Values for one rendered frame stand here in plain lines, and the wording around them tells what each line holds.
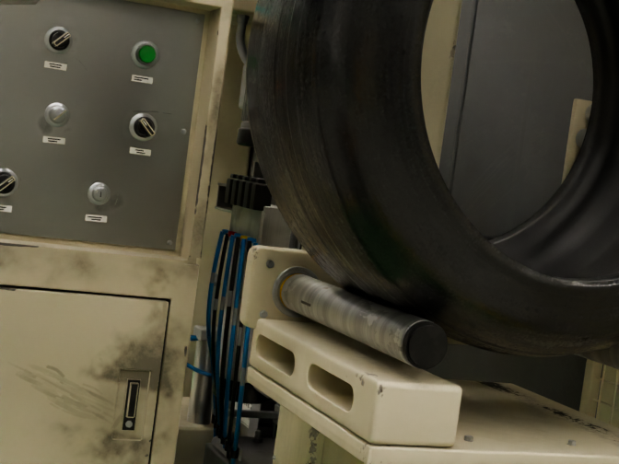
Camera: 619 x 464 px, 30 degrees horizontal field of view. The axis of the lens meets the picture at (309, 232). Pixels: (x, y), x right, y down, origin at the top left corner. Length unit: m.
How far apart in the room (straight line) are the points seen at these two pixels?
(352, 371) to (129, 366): 0.57
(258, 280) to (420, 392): 0.35
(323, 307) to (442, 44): 0.41
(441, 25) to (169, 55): 0.40
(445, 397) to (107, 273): 0.65
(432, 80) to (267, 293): 0.34
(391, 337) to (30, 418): 0.67
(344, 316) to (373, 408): 0.16
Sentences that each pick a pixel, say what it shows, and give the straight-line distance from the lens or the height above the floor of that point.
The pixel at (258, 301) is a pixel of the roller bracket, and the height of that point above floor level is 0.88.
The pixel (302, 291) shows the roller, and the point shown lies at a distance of 1.31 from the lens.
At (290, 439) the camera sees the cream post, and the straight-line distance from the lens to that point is 1.52.
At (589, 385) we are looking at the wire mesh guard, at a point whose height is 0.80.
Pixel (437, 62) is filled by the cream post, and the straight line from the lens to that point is 1.47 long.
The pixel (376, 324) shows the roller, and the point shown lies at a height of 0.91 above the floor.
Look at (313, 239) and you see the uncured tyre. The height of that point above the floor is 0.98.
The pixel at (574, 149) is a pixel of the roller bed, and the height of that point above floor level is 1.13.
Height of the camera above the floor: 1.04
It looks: 3 degrees down
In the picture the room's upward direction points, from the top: 8 degrees clockwise
